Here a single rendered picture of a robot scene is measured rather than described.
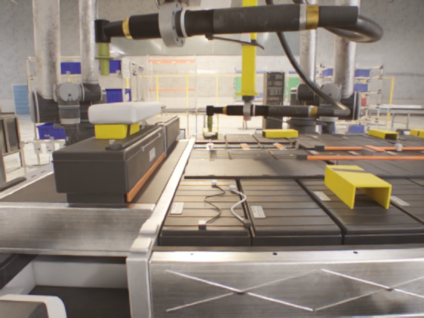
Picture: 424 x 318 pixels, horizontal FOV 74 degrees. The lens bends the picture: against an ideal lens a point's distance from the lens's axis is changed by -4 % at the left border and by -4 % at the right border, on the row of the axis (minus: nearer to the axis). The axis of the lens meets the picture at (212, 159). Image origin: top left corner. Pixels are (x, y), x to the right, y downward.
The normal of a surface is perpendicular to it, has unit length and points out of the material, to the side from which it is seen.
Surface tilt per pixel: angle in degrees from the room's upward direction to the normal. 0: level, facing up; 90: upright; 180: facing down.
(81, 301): 0
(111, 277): 90
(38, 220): 90
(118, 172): 90
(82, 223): 90
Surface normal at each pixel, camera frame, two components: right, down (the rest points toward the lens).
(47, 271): 0.00, 0.22
